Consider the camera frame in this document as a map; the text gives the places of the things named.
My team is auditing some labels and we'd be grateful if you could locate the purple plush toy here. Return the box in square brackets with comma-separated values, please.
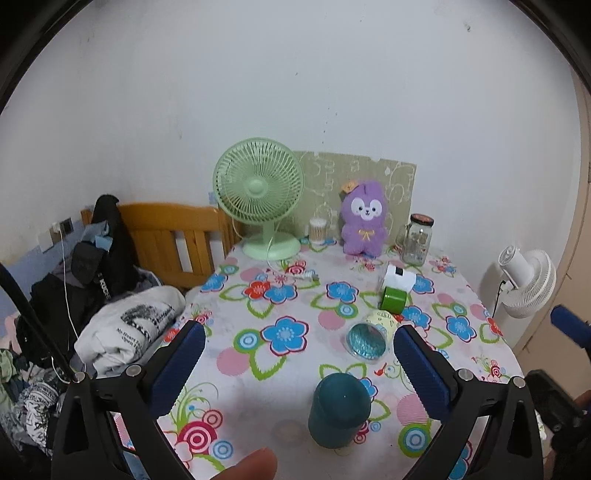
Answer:
[339, 180, 393, 257]

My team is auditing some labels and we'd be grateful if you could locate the dark clothes pile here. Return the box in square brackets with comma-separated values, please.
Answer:
[14, 240, 100, 365]

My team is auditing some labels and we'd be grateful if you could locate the green patterned wall panel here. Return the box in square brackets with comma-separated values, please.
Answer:
[293, 150, 417, 250]

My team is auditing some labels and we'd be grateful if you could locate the green cup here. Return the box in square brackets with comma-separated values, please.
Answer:
[379, 285, 407, 312]

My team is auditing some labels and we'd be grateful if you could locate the white standing fan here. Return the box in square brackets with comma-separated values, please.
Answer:
[496, 246, 557, 319]

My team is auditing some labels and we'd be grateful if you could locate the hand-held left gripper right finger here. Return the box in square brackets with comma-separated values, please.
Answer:
[392, 324, 544, 480]

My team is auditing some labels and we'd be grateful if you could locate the wooden bed headboard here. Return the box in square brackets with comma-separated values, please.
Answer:
[81, 202, 242, 291]

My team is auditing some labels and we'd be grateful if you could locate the small white box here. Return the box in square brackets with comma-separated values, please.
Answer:
[384, 264, 417, 294]

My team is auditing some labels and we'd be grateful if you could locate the glass jar with lid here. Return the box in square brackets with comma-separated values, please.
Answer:
[400, 213, 435, 266]

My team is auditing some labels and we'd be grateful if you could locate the clear cup with teal foil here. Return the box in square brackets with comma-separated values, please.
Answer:
[342, 310, 399, 361]

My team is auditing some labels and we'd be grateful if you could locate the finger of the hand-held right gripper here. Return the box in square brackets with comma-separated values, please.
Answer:
[550, 304, 591, 352]

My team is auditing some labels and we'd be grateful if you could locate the black pole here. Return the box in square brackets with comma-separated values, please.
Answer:
[0, 262, 75, 384]

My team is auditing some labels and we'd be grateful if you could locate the black jacket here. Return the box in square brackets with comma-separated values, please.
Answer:
[91, 194, 140, 301]

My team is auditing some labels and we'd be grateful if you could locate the white printed garment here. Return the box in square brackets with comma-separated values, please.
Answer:
[74, 285, 186, 379]

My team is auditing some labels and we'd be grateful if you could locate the white charging cable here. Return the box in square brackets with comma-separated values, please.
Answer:
[50, 222, 80, 344]

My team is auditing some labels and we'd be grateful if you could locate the green desk fan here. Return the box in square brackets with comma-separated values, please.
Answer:
[212, 137, 305, 261]

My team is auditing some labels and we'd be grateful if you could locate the beige door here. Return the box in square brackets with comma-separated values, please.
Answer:
[512, 69, 591, 367]

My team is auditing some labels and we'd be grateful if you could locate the dark teal cup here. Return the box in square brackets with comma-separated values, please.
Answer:
[308, 373, 372, 449]

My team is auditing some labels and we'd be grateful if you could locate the patterned cloth pile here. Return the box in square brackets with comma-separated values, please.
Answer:
[0, 351, 70, 460]

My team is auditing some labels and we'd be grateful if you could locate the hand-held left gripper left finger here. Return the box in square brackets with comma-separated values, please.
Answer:
[50, 320, 207, 480]

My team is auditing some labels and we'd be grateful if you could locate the floral tablecloth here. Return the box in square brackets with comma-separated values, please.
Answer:
[108, 235, 550, 480]

